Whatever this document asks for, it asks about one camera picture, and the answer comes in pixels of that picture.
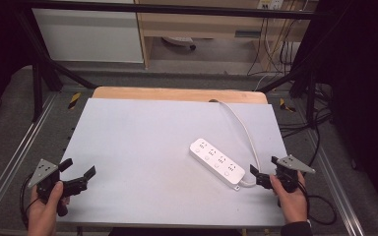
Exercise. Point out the person's right hand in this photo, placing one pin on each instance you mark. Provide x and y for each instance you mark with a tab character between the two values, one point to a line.
291	201

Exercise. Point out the black metal stand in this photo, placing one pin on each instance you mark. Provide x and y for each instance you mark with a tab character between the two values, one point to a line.
46	69
310	95

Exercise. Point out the white cabinet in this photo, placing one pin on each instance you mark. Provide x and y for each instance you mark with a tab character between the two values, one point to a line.
85	36

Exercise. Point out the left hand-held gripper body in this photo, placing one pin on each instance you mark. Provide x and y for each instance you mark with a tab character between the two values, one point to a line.
43	171

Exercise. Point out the black curtain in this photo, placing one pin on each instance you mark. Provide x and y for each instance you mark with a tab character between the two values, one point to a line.
0	49
361	82

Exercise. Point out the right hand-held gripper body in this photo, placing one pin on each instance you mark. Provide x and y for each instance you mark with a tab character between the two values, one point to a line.
290	170

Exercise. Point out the black metal crossbar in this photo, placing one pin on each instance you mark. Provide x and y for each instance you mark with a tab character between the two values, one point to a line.
177	10

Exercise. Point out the wooden desk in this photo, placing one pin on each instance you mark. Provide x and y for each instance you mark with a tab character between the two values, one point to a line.
203	24

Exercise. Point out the grey power strip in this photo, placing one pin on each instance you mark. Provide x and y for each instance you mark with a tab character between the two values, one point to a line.
178	40

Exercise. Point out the yellow black tape marker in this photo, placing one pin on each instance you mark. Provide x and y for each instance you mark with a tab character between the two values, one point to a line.
286	105
74	100

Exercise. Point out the wooden table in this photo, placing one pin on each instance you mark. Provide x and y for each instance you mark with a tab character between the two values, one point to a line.
177	94

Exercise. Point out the aluminium rail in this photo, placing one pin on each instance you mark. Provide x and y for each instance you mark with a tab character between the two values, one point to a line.
16	154
336	183

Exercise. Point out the person's left hand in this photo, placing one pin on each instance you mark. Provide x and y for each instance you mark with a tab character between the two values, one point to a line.
43	213

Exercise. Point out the white power strip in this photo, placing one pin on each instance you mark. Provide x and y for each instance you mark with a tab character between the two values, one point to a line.
216	163

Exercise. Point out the white wall socket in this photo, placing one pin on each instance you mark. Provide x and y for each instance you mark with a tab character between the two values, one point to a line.
270	4

